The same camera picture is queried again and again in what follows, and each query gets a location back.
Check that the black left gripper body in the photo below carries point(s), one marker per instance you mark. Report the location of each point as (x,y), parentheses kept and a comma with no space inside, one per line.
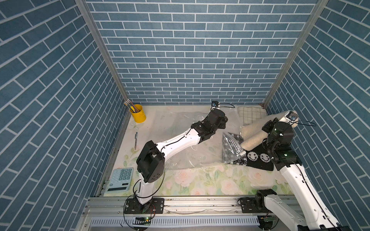
(220,125)

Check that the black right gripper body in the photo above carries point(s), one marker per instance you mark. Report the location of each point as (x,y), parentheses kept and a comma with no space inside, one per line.
(269,127)

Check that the beige fluffy scarf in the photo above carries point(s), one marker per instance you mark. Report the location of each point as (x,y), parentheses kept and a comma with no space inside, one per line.
(253,135)

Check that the clear plastic vacuum bag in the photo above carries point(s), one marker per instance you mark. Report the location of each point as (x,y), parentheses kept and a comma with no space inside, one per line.
(167,125)

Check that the black white knitted scarf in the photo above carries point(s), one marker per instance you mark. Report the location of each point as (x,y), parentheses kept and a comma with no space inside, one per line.
(234,154)

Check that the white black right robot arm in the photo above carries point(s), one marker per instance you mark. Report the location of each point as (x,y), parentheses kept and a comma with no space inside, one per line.
(316,216)

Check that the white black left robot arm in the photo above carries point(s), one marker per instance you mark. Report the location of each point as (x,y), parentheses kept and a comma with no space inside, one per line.
(152,159)

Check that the cream checked folded towel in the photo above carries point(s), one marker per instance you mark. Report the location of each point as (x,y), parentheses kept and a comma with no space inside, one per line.
(250,114)

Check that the floral table mat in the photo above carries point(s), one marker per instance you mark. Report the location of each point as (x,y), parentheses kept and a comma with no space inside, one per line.
(215,179)

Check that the yellow pen cup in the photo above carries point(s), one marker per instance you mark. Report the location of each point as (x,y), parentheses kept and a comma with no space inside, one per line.
(138,113)

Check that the grey pen on table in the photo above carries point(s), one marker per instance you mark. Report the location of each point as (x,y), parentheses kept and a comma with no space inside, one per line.
(136,134)

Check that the light green calculator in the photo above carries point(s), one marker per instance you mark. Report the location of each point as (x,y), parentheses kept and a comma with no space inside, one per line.
(120,180)

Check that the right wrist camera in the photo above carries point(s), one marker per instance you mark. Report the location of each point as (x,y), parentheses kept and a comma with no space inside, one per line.
(291,117)

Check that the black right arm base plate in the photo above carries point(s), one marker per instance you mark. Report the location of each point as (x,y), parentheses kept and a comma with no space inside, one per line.
(252,205)

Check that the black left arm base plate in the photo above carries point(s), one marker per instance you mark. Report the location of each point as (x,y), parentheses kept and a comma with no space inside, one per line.
(155,205)

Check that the aluminium front rail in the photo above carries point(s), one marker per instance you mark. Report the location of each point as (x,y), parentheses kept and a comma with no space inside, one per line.
(179,212)

